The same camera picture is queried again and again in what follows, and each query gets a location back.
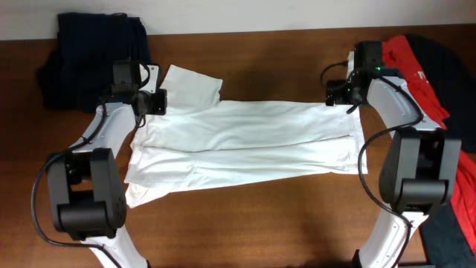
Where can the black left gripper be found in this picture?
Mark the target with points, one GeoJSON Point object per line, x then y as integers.
{"type": "Point", "coordinates": [159, 106]}

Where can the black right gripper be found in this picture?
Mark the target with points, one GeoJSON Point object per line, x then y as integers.
{"type": "Point", "coordinates": [341, 91]}

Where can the white t-shirt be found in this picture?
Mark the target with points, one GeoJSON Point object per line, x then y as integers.
{"type": "Point", "coordinates": [205, 142]}

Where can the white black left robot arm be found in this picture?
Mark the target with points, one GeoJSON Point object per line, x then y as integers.
{"type": "Point", "coordinates": [86, 192]}

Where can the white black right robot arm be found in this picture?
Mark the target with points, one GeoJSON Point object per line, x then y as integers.
{"type": "Point", "coordinates": [420, 168]}

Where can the dark navy folded clothes pile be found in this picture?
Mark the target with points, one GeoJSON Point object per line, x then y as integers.
{"type": "Point", "coordinates": [79, 69]}

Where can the black garment under red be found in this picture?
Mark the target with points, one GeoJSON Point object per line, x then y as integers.
{"type": "Point", "coordinates": [449, 235]}

